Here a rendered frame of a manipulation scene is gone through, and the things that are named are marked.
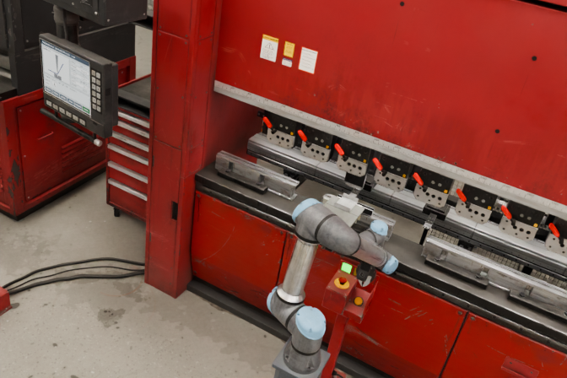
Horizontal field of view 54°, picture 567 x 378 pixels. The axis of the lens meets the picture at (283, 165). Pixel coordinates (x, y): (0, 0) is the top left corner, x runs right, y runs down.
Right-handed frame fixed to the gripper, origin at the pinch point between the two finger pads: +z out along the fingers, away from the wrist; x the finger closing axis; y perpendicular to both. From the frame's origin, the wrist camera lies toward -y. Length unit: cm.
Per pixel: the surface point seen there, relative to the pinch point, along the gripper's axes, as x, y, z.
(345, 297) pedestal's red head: 5.0, -5.6, 6.0
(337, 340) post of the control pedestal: 3.9, -3.1, 38.9
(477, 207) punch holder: -34, 36, -38
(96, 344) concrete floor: 124, -46, 80
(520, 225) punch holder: -53, 36, -37
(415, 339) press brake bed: -30, 19, 39
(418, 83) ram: 7, 41, -85
